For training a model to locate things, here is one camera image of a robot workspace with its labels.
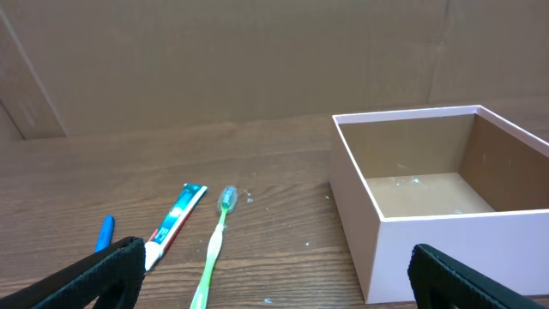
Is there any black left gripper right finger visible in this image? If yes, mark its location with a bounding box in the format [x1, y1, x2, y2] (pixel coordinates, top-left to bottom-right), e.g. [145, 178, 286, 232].
[407, 244, 545, 309]

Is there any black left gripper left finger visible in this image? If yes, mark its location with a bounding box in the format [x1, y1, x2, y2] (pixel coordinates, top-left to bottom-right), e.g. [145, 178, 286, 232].
[1, 236, 145, 309]

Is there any white cardboard box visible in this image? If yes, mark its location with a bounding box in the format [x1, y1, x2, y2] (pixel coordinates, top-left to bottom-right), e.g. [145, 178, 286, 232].
[329, 105, 548, 305]

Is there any blue disposable razor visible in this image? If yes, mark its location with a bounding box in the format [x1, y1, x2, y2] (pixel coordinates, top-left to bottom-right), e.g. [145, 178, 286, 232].
[95, 215, 115, 252]

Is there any toothpaste tube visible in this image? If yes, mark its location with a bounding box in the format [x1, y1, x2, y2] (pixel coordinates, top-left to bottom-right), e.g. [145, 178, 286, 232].
[144, 184, 208, 271]

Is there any green toothbrush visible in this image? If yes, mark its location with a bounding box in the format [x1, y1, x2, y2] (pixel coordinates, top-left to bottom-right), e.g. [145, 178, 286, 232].
[190, 185, 238, 309]

